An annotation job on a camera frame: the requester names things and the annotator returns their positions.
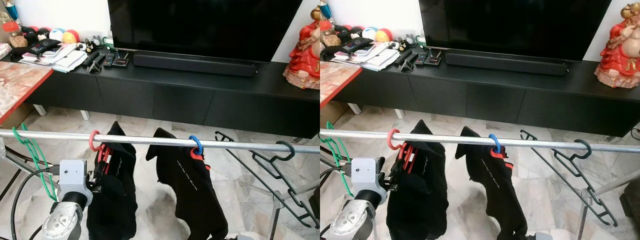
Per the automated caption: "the red plastic hanger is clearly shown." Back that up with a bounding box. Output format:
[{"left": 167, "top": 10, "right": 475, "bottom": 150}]
[
  {"left": 386, "top": 128, "right": 417, "bottom": 173},
  {"left": 89, "top": 130, "right": 113, "bottom": 173}
]

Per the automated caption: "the black shirt red trim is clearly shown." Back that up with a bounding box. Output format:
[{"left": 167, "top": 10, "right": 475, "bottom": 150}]
[
  {"left": 455, "top": 126, "right": 528, "bottom": 240},
  {"left": 146, "top": 127, "right": 229, "bottom": 240}
]

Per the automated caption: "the green plastic hanger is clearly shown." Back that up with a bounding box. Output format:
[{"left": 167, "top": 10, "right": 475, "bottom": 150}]
[
  {"left": 320, "top": 121, "right": 355, "bottom": 197},
  {"left": 12, "top": 123, "right": 58, "bottom": 202}
]

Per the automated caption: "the black plastic hanger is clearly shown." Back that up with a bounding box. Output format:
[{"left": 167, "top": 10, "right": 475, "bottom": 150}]
[
  {"left": 215, "top": 131, "right": 321, "bottom": 229},
  {"left": 520, "top": 129, "right": 618, "bottom": 227}
]

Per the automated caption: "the black printed shirt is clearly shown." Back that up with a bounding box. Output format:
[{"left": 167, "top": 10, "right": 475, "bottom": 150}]
[
  {"left": 386, "top": 120, "right": 449, "bottom": 240},
  {"left": 86, "top": 121, "right": 138, "bottom": 240}
]

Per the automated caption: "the silver metal clothes rack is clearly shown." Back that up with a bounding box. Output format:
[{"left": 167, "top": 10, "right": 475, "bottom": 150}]
[
  {"left": 0, "top": 129, "right": 321, "bottom": 240},
  {"left": 320, "top": 128, "right": 640, "bottom": 240}
]

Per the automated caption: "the marble table red edge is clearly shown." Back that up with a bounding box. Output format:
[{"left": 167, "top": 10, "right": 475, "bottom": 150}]
[
  {"left": 320, "top": 61, "right": 363, "bottom": 108},
  {"left": 0, "top": 61, "right": 54, "bottom": 126}
]

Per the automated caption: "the white paper stack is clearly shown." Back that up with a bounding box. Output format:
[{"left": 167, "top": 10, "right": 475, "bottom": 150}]
[
  {"left": 22, "top": 42, "right": 89, "bottom": 74},
  {"left": 332, "top": 41, "right": 401, "bottom": 72}
]

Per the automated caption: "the black low tv console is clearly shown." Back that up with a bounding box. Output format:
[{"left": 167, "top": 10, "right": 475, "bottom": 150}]
[
  {"left": 330, "top": 47, "right": 640, "bottom": 138},
  {"left": 10, "top": 47, "right": 321, "bottom": 139}
]

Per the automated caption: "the black white plush toy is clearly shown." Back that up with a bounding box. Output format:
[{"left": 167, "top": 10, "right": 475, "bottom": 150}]
[
  {"left": 390, "top": 36, "right": 414, "bottom": 51},
  {"left": 76, "top": 37, "right": 101, "bottom": 53}
]

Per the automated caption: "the black pouch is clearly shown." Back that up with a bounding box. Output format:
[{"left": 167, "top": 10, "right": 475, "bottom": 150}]
[
  {"left": 27, "top": 39, "right": 62, "bottom": 56},
  {"left": 341, "top": 37, "right": 375, "bottom": 55}
]

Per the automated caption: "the red laughing buddha statue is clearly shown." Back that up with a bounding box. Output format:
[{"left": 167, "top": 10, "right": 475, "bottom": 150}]
[
  {"left": 283, "top": 6, "right": 321, "bottom": 90},
  {"left": 594, "top": 2, "right": 640, "bottom": 89}
]

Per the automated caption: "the brown snack basket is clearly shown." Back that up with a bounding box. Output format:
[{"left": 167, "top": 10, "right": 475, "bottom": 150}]
[
  {"left": 8, "top": 31, "right": 29, "bottom": 49},
  {"left": 321, "top": 30, "right": 342, "bottom": 47}
]

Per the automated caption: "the black soundbar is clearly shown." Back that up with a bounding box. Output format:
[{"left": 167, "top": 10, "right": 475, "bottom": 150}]
[
  {"left": 132, "top": 51, "right": 259, "bottom": 77},
  {"left": 444, "top": 51, "right": 569, "bottom": 77}
]

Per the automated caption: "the black flat television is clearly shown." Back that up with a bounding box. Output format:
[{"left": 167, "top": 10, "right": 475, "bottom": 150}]
[
  {"left": 107, "top": 0, "right": 304, "bottom": 63},
  {"left": 419, "top": 0, "right": 613, "bottom": 62}
]

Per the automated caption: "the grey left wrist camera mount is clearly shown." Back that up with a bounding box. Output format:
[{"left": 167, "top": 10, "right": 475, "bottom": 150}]
[
  {"left": 348, "top": 157, "right": 388, "bottom": 206},
  {"left": 56, "top": 160, "right": 94, "bottom": 207}
]

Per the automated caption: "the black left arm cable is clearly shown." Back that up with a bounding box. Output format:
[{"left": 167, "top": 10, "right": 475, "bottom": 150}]
[
  {"left": 10, "top": 167, "right": 60, "bottom": 240},
  {"left": 320, "top": 167, "right": 351, "bottom": 181}
]

